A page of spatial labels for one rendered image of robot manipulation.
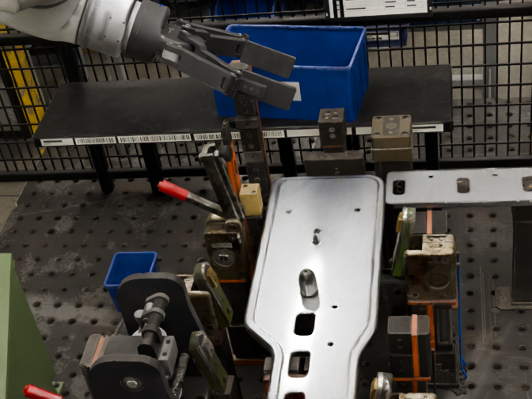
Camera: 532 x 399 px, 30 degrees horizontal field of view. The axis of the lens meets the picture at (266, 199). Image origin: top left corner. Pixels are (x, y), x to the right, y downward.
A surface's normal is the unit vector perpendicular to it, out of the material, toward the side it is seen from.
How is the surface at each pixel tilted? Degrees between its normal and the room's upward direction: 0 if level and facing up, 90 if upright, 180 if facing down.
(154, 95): 0
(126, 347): 0
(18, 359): 90
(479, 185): 0
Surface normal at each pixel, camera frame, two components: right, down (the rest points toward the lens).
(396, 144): -0.14, 0.61
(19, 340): 0.98, -0.01
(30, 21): -0.23, 0.92
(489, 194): -0.14, -0.77
